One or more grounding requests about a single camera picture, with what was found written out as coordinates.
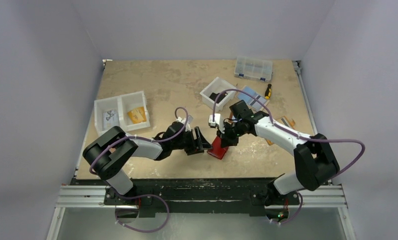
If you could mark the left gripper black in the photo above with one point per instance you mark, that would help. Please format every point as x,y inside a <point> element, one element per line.
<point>192,149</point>

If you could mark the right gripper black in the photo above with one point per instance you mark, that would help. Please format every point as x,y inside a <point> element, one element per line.
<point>227,136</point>

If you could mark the red card holder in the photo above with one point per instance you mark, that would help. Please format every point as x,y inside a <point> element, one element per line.
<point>217,151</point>

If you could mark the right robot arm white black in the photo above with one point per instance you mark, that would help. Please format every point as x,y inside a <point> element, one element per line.
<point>315,162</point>

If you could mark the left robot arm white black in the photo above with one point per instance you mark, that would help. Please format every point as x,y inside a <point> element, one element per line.
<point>111,151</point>

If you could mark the open blue card holder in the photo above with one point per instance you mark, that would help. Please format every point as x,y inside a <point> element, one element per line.
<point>256,103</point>

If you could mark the open tan card holder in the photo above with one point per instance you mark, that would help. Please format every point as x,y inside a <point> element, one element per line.
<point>287,122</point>

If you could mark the orange card in bin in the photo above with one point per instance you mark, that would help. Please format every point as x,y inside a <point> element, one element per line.
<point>137,115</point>

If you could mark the grey card in bin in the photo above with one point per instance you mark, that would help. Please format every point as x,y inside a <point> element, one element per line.
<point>110,119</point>

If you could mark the black item in bin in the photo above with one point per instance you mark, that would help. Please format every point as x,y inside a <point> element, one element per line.
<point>217,97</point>

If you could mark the small white square bin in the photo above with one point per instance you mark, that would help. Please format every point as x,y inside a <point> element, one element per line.
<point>213,89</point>

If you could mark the yellow black screwdriver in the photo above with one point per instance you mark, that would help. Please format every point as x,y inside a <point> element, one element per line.
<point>268,91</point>

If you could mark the white two-compartment bin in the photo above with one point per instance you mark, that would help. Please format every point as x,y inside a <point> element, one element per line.
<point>122,103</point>

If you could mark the clear plastic organizer box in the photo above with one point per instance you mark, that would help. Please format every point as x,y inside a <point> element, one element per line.
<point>253,69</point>

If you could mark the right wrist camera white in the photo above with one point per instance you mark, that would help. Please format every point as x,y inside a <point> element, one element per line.
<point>216,121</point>

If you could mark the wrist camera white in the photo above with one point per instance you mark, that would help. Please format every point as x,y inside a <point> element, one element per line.
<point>186,120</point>
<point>216,121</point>

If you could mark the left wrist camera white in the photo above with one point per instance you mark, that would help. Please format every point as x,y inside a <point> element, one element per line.
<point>186,120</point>

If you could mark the aluminium frame rail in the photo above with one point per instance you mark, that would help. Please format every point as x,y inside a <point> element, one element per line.
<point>81,196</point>

